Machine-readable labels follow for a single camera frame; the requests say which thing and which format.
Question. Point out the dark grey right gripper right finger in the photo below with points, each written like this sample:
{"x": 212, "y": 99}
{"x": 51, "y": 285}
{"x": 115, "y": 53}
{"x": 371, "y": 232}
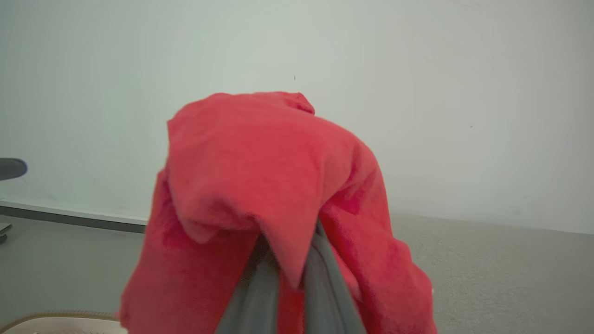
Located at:
{"x": 325, "y": 297}

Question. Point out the black office chair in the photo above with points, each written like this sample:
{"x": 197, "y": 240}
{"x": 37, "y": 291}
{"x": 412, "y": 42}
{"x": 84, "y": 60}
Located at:
{"x": 10, "y": 169}

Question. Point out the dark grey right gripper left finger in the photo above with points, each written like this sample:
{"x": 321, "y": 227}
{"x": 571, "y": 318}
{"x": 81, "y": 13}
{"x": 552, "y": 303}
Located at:
{"x": 254, "y": 301}

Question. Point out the beige sofa seat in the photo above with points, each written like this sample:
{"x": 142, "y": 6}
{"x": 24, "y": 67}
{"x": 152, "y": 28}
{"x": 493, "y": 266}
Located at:
{"x": 501, "y": 278}

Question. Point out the red fleece garment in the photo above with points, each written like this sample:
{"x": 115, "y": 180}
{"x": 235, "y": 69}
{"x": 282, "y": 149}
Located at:
{"x": 260, "y": 185}

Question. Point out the white laundry basket brown rim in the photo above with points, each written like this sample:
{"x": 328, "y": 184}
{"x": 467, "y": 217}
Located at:
{"x": 60, "y": 324}

